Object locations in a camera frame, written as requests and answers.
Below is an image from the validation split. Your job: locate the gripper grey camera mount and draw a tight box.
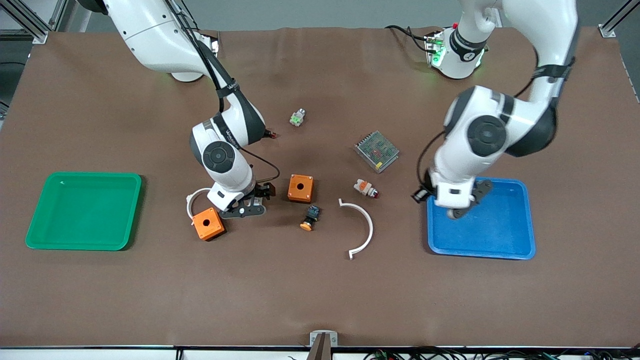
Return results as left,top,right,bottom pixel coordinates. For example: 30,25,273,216
446,178,495,221
218,199,267,220

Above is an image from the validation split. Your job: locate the left gripper grey camera mount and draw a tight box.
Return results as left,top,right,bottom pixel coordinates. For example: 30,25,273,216
446,178,495,221

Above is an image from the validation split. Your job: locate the orange box with hole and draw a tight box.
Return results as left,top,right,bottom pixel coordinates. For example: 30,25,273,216
287,173,315,204
191,206,227,242

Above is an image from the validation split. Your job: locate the large white arc clamp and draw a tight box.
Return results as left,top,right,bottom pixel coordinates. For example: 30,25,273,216
337,198,375,261

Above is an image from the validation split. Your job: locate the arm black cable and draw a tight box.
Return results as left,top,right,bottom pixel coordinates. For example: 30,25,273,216
167,0,281,185
416,57,577,193

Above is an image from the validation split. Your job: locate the right gripper grey camera mount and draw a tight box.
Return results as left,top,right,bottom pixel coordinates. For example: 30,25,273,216
218,199,267,220

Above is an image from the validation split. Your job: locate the black orange push button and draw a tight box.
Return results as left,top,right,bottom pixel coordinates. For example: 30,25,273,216
299,204,322,232

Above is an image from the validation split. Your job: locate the green plastic tray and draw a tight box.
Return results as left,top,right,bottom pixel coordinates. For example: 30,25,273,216
25,171,144,252

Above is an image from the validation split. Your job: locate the blue plastic tray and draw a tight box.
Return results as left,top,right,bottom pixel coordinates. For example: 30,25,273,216
425,176,537,261

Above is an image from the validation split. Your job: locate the white orange red switch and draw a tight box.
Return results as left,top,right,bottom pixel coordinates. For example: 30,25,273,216
353,178,380,200

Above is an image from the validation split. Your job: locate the small white arc clamp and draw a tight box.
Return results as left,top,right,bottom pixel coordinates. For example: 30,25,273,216
185,187,213,226

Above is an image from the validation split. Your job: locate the white table edge rail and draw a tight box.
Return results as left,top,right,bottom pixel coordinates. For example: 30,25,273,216
0,346,640,360

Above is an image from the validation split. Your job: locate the black base power cable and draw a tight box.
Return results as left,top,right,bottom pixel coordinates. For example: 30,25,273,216
384,23,433,54

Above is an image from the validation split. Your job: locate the grey camera bracket with pole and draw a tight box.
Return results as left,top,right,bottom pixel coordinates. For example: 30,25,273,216
306,329,339,360

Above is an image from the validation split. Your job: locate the metal mesh power supply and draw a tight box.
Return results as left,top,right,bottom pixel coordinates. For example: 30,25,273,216
353,130,401,175

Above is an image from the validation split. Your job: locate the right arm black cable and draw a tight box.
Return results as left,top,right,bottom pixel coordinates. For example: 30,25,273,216
167,0,281,185

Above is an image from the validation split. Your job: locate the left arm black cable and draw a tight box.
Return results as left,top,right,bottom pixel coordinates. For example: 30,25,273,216
416,57,577,193

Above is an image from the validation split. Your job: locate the aluminium frame profile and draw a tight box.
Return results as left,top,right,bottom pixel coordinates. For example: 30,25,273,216
599,0,640,39
0,0,69,46

